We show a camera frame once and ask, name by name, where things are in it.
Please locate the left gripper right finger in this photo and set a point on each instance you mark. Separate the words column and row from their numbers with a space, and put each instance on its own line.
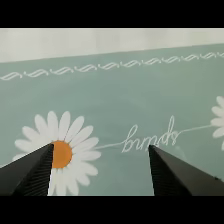
column 176, row 176

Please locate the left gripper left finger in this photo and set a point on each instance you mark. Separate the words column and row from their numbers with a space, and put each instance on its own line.
column 31, row 173

